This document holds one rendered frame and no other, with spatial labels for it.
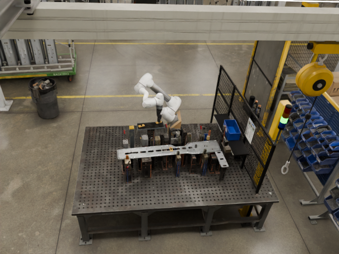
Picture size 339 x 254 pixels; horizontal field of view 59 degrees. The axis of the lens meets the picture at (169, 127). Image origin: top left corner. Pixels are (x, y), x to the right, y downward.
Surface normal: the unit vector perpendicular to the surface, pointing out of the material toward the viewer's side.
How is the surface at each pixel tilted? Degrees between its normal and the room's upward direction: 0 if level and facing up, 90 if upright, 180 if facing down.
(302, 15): 90
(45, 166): 0
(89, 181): 0
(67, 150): 0
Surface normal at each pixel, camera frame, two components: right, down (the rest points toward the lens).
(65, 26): 0.11, 0.63
